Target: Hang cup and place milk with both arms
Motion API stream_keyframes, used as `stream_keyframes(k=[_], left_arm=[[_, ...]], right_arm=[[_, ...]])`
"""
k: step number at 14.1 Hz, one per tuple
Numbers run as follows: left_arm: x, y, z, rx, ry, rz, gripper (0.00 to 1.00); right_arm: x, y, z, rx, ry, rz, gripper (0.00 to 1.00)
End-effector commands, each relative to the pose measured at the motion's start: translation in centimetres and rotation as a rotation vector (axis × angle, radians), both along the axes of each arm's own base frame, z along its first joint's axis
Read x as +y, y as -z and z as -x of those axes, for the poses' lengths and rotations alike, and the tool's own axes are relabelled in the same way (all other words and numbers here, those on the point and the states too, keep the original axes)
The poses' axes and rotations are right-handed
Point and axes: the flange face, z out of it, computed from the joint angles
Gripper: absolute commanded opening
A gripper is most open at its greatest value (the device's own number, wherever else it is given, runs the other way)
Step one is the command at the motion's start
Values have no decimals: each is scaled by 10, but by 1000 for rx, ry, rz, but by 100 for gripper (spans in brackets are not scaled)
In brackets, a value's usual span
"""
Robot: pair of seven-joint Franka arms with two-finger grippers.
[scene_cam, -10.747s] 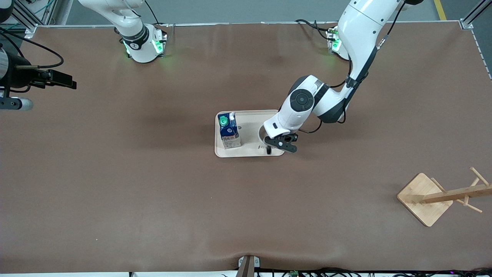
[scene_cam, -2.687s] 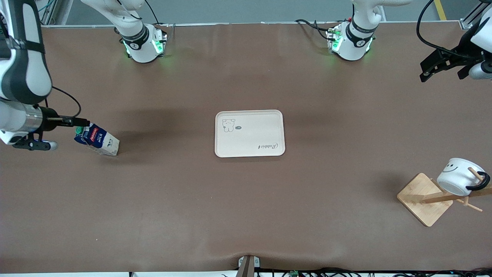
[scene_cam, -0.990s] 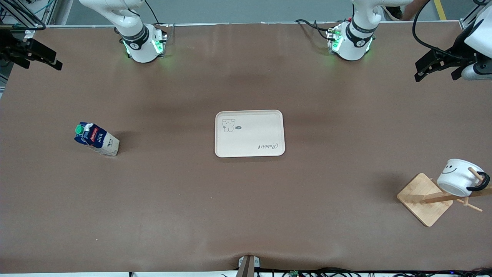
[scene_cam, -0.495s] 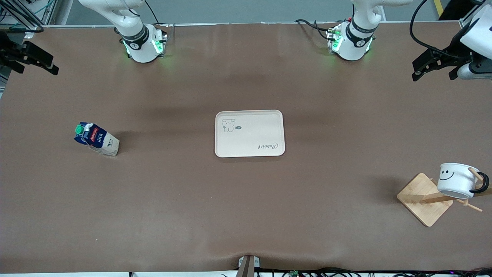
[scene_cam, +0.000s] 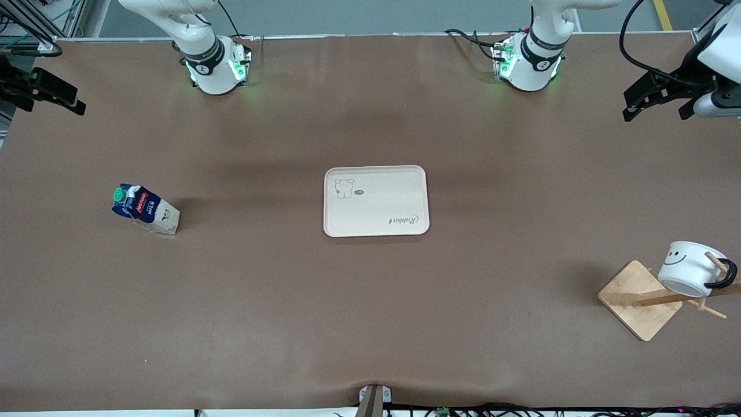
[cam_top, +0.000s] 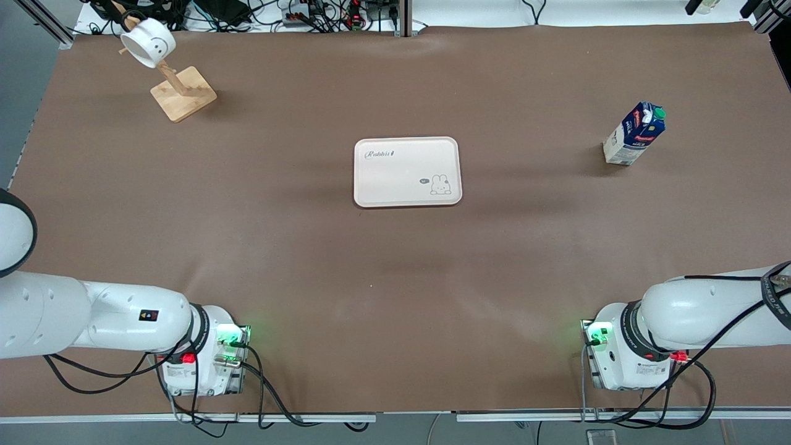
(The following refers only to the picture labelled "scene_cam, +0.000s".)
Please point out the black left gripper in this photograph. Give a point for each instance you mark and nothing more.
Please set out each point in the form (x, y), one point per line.
(682, 77)

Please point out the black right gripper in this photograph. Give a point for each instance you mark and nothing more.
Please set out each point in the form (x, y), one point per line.
(13, 82)

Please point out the blue milk carton green cap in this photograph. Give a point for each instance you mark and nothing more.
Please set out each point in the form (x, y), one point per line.
(147, 211)

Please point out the wooden cup rack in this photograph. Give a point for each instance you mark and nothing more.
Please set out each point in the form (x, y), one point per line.
(631, 295)

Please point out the beige rectangular plastic tray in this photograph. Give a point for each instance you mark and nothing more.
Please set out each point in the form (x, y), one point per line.
(376, 202)

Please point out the aluminium frame corner post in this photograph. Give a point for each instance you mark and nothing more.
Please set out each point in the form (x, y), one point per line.
(703, 32)

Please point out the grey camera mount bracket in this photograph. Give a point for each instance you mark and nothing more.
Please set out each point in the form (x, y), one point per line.
(373, 399)

